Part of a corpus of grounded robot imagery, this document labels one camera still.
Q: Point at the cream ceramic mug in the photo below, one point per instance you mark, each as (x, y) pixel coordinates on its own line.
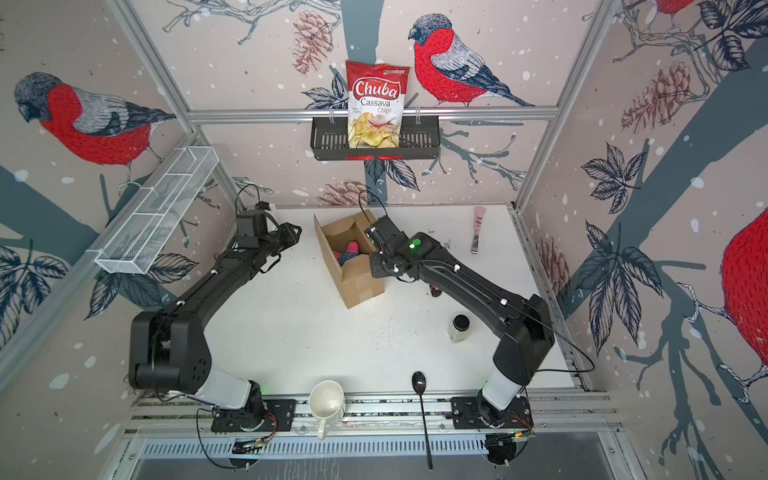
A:
(327, 405)

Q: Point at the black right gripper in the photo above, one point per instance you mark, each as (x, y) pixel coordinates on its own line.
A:
(377, 255)

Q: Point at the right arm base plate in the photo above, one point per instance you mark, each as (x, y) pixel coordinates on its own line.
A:
(476, 413)

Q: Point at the black lid glass jar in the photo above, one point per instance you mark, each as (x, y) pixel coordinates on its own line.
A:
(458, 329)

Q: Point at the colourful plush toy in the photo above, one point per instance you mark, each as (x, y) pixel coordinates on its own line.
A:
(352, 251)

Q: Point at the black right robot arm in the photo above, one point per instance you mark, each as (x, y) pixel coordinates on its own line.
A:
(524, 326)

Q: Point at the brown cardboard express box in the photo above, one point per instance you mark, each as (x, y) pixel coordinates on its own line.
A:
(353, 280)

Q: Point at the Chuba cassava chips bag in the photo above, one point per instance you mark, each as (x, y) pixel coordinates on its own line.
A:
(376, 102)

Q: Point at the white wire mesh shelf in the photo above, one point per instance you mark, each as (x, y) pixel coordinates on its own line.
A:
(162, 204)

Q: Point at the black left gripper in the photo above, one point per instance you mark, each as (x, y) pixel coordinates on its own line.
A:
(288, 230)

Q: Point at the aluminium front rail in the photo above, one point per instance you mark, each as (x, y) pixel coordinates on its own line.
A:
(552, 410)

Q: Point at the black long spoon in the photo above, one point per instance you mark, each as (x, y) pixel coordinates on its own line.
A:
(418, 382)

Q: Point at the black wire wall basket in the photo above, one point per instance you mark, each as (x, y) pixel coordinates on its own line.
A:
(415, 138)

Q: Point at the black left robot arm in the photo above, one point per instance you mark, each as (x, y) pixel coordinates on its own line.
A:
(168, 350)

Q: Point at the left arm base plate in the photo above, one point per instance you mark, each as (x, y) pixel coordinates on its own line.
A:
(276, 415)

